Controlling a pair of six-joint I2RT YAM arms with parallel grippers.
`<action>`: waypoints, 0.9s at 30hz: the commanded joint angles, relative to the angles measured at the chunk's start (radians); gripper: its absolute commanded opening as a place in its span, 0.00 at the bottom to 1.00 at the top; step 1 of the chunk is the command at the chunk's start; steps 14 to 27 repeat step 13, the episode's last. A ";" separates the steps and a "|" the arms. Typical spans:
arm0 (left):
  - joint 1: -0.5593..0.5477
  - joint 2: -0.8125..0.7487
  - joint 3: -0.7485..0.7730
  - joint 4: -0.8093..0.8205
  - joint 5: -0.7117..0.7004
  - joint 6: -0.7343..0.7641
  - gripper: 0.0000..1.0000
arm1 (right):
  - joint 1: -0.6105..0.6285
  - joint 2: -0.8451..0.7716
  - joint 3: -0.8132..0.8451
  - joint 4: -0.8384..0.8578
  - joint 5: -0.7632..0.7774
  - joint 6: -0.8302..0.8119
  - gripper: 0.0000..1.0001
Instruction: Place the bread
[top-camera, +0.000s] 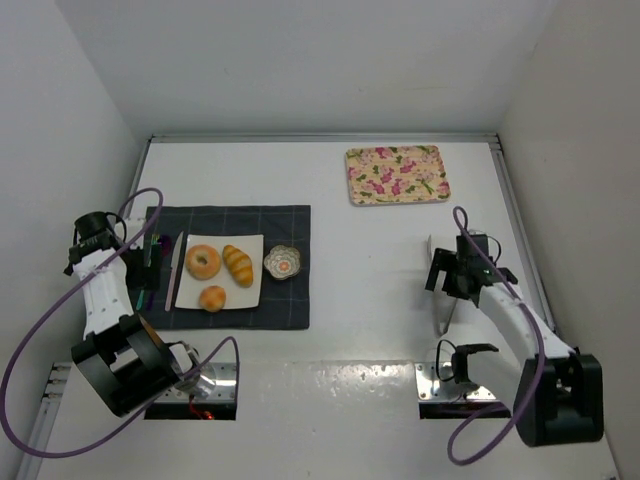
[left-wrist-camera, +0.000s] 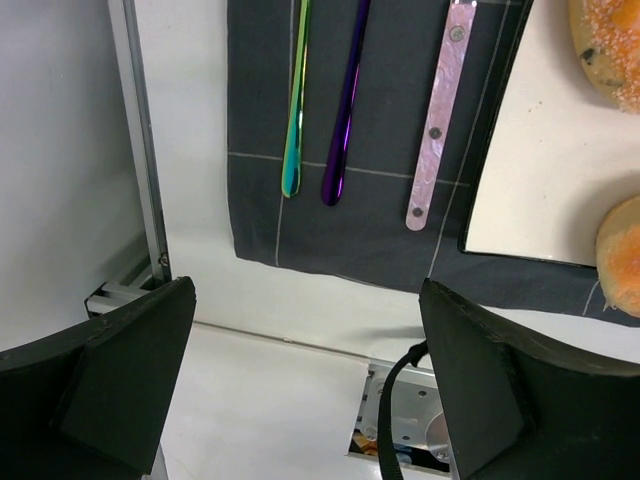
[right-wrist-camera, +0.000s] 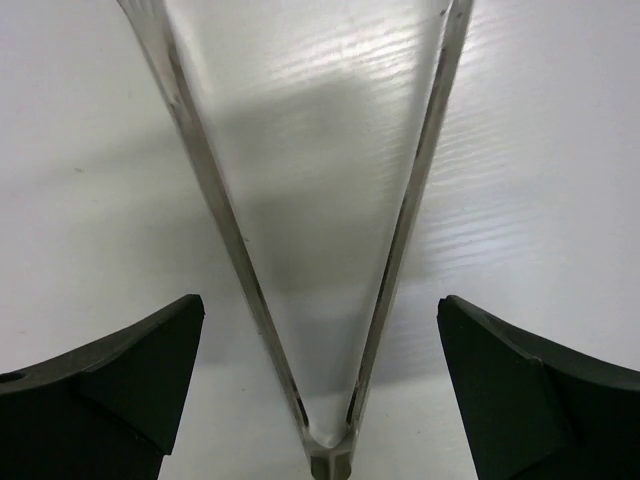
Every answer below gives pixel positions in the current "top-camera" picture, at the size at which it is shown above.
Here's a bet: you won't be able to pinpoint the iridescent fork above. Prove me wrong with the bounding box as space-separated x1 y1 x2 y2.
135 289 146 310

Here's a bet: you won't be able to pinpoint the metal bread tongs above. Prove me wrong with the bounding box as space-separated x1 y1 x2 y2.
427 234 457 338

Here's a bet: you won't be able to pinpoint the sugared donut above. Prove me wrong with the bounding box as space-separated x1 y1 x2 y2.
185 244 221 281

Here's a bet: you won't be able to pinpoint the small round bun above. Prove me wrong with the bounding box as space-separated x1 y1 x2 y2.
198 285 227 313

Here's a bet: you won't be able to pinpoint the striped long bread roll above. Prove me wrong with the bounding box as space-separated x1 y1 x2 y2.
222 245 254 288

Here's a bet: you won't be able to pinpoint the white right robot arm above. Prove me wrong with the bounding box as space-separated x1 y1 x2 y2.
425 234 604 447

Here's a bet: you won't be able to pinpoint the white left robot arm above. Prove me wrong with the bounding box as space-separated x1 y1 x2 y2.
65 211 199 417

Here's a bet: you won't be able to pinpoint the white square plate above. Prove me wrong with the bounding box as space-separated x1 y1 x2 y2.
174 234 264 310

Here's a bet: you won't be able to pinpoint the floral rectangular tray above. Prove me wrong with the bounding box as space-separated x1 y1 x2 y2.
345 145 451 206

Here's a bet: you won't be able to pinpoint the small floral dish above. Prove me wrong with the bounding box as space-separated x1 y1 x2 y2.
263 245 302 281

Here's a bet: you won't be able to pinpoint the dark checked placemat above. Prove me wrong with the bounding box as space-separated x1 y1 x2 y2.
142 205 311 330

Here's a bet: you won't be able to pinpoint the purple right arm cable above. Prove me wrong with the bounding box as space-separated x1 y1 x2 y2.
446 205 546 465

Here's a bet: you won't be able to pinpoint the pink handled knife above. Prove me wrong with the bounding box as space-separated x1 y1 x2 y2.
164 232 184 312

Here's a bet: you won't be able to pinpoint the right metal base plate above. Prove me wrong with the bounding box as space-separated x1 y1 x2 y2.
414 362 497 404

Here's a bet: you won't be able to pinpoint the metal base plate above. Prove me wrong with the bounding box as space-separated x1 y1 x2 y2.
176 362 237 403
414 362 497 404

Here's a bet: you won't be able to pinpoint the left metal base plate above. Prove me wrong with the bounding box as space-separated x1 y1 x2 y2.
176 362 237 403

